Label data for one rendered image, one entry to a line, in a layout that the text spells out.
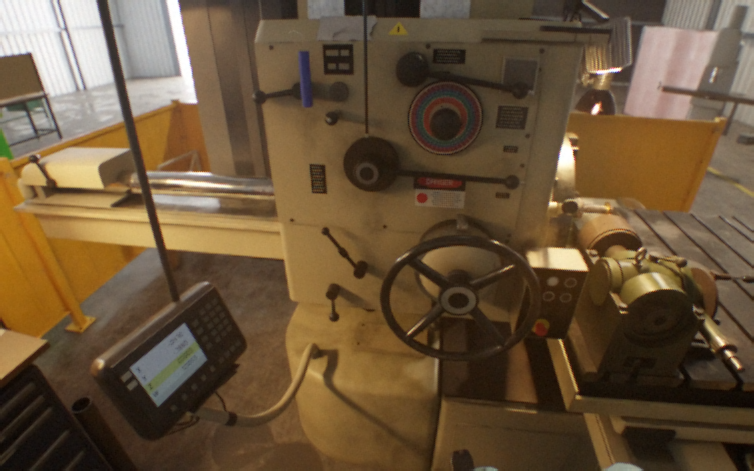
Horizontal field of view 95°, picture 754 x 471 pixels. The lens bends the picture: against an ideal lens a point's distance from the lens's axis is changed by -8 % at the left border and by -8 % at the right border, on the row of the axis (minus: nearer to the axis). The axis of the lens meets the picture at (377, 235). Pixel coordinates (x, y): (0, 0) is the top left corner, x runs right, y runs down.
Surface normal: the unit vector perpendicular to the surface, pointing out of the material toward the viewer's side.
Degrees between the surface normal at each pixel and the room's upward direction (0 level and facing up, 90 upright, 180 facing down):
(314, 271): 90
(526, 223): 90
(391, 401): 90
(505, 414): 90
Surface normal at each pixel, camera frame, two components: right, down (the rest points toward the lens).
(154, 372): 0.86, -0.10
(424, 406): -0.15, 0.50
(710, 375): 0.00, -0.86
